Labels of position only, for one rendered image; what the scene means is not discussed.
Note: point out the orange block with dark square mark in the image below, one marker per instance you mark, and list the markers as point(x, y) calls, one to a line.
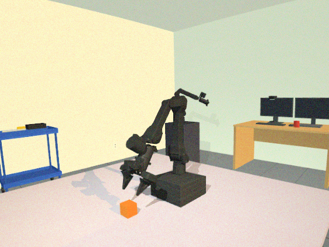
point(128, 208)

